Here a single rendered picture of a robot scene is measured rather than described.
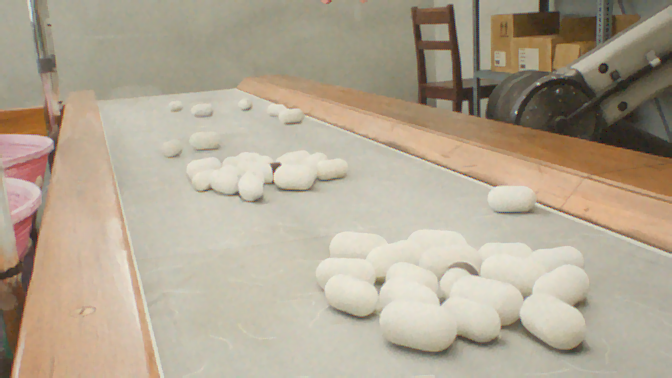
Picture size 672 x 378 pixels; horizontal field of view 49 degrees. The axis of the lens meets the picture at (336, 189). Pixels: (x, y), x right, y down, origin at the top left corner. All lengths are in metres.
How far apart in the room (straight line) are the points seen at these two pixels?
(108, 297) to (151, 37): 4.80
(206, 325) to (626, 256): 0.25
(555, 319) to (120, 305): 0.20
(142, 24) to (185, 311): 4.77
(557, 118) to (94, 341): 0.79
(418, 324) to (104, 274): 0.17
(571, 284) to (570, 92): 0.68
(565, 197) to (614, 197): 0.04
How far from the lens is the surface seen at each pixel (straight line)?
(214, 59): 5.19
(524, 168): 0.63
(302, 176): 0.65
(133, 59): 5.16
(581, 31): 3.45
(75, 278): 0.41
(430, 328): 0.33
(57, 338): 0.34
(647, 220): 0.51
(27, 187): 0.65
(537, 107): 1.02
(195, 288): 0.44
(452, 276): 0.39
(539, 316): 0.35
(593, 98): 1.05
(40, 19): 1.22
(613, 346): 0.36
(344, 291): 0.38
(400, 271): 0.39
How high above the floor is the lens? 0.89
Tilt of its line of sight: 13 degrees down
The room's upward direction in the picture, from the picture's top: 3 degrees counter-clockwise
